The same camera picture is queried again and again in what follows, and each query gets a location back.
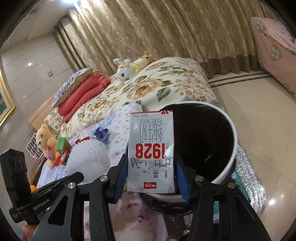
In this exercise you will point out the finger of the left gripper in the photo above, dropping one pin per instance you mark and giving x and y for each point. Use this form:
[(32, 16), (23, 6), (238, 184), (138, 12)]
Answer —
[(55, 187)]

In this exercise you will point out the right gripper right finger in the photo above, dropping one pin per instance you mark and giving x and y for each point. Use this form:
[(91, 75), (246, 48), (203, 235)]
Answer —
[(220, 212)]

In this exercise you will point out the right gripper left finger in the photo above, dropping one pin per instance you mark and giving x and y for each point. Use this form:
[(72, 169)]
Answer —
[(65, 218)]

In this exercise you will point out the red snack wrapper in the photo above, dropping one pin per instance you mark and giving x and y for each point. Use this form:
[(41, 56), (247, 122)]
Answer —
[(62, 159)]

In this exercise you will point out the white foam fruit net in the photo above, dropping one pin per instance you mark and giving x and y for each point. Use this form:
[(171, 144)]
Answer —
[(90, 158)]

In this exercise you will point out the green milk carton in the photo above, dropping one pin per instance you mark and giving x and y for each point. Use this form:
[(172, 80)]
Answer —
[(62, 144)]

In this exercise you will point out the blue plastic wrapper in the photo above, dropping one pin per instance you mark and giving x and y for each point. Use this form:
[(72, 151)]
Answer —
[(101, 134)]

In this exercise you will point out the white 1928 milk carton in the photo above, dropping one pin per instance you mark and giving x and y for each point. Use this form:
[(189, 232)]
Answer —
[(151, 153)]

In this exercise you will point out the black trash bin liner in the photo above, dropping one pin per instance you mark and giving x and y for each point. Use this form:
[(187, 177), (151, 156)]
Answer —
[(169, 203)]

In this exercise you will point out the white round trash bin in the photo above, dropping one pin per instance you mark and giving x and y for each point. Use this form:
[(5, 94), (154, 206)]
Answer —
[(205, 138)]

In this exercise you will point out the person's left hand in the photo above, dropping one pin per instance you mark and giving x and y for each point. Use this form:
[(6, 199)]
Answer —
[(29, 232)]

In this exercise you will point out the small orange foam net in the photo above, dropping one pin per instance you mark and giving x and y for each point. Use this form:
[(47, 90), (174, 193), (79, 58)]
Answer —
[(33, 188)]

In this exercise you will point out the wooden nightstand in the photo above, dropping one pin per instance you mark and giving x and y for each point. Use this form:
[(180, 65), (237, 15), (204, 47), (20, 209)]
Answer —
[(37, 174)]

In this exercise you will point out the peach teddy bear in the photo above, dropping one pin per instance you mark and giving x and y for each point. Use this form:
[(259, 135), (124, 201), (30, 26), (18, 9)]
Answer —
[(47, 142)]

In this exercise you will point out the teal mat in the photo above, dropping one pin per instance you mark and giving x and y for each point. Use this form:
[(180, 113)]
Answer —
[(235, 178)]

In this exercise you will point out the small pink card stand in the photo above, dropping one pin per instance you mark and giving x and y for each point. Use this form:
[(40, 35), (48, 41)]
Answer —
[(37, 160)]

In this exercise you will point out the silver foil mat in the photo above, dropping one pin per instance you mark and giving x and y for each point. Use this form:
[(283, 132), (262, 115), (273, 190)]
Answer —
[(253, 186)]

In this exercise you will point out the wooden headboard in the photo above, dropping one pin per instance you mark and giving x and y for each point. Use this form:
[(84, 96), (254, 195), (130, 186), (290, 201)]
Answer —
[(37, 118)]

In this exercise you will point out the gold-framed landscape painting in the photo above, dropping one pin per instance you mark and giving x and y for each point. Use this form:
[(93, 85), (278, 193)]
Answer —
[(7, 104)]

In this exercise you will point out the blue-patterned pillow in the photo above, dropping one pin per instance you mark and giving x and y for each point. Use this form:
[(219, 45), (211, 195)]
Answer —
[(70, 86)]

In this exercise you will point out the folded red blanket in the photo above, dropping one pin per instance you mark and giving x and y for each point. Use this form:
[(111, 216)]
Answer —
[(92, 86)]

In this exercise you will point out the white rabbit plush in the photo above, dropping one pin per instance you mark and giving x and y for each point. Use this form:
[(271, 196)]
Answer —
[(125, 70)]

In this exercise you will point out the cream rose-pattern blanket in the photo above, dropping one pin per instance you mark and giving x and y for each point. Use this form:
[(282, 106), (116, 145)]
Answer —
[(165, 81)]

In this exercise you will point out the tan bear plush lying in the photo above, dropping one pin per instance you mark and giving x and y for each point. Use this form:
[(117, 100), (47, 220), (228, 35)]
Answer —
[(142, 62)]

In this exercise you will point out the pink heart-pattern covered furniture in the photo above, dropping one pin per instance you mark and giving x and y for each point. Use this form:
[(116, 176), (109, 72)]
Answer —
[(275, 50)]

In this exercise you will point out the beige patterned curtain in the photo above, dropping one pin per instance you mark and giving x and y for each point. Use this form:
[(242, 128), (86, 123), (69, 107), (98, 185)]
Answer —
[(217, 34)]

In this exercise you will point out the photo collage frame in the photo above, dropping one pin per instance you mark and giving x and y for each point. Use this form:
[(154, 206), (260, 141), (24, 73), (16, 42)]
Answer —
[(33, 149)]

